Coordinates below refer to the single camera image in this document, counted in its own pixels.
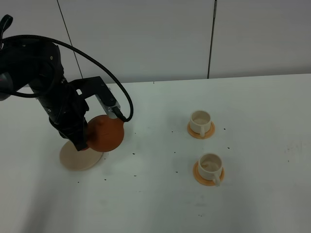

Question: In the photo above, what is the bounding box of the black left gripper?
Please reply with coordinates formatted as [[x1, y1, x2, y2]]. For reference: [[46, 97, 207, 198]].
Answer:
[[37, 78, 89, 151]]

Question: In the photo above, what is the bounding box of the brown clay teapot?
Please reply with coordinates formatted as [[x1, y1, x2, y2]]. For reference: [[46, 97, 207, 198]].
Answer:
[[82, 115, 124, 152]]

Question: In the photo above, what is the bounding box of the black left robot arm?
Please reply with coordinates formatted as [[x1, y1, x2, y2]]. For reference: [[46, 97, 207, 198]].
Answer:
[[0, 37, 88, 151]]

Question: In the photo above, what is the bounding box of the beige round teapot coaster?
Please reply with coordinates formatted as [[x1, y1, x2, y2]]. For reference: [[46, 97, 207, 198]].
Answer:
[[59, 141, 103, 171]]

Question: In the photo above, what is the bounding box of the far white teacup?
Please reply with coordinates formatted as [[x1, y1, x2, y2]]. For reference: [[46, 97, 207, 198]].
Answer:
[[190, 110, 211, 137]]

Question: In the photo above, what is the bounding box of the white teacup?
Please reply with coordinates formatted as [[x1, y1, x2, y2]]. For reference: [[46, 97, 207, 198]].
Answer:
[[190, 110, 211, 137], [198, 153, 223, 186]]

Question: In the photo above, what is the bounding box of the near orange saucer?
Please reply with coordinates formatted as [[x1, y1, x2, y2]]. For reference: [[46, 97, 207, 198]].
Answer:
[[192, 161, 225, 186]]

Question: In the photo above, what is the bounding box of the orange saucer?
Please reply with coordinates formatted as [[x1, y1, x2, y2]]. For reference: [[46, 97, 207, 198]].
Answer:
[[187, 122, 215, 139], [192, 161, 225, 186]]

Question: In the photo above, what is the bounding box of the far orange saucer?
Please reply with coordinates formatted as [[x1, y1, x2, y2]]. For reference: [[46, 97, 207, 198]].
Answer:
[[187, 122, 215, 139]]

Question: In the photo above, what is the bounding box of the near white teacup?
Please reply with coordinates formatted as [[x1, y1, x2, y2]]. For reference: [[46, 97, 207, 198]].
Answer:
[[198, 153, 223, 186]]

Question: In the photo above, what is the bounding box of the black camera cable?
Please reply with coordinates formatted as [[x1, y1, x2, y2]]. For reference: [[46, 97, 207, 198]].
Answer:
[[4, 35, 134, 122]]

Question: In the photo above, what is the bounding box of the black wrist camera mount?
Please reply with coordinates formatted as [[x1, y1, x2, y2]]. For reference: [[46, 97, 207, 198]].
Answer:
[[70, 76, 124, 121]]

